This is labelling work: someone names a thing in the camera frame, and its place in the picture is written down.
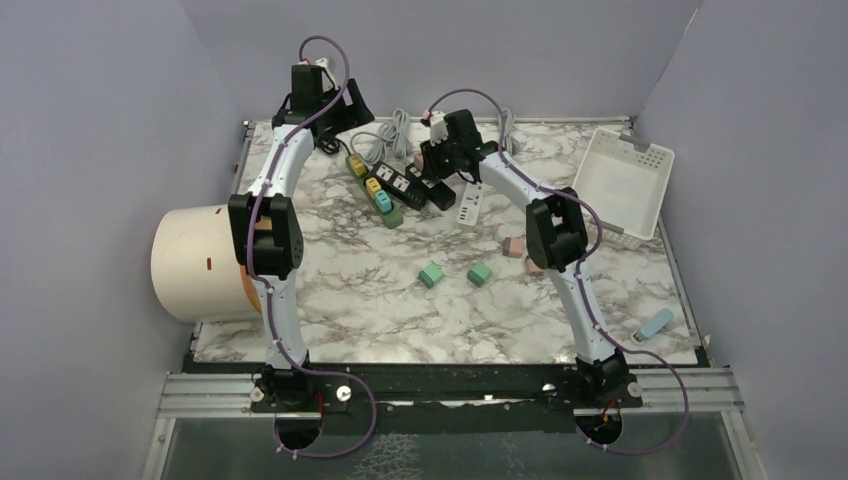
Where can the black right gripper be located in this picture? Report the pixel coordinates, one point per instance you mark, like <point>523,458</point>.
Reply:
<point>430,168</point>

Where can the cream cylindrical drum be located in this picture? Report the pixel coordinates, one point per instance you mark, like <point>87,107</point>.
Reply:
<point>194,270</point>

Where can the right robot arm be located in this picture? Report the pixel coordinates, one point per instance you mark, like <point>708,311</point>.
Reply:
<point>556,236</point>

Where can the green power strip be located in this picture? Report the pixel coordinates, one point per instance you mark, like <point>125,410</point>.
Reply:
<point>390,221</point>

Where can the yellow charger plug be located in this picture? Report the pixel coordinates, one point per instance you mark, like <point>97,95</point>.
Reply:
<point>372,187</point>
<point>357,166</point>

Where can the light blue charger plug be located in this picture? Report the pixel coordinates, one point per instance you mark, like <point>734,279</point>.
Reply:
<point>653,326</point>

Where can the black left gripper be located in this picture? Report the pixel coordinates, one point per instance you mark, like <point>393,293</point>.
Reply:
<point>352,115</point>

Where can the teal blue charger plug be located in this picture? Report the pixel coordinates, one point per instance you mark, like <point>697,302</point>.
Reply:
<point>383,203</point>

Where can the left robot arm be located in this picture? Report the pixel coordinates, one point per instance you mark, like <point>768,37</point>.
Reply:
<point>266,233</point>

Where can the white plastic basket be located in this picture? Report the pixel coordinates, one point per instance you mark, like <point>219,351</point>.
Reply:
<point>624,179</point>

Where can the pink USB charger plug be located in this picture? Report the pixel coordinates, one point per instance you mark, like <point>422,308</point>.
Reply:
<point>531,268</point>

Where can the green USB charger plug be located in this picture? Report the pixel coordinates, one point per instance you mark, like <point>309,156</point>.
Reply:
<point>431,275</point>

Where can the white power strip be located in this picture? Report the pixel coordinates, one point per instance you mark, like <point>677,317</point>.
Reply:
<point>470,205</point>

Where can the black power strip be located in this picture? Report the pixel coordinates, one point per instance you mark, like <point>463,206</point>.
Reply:
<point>436,192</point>
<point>398,185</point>

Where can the aluminium front rail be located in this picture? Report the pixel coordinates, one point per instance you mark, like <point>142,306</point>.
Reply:
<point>652,391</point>

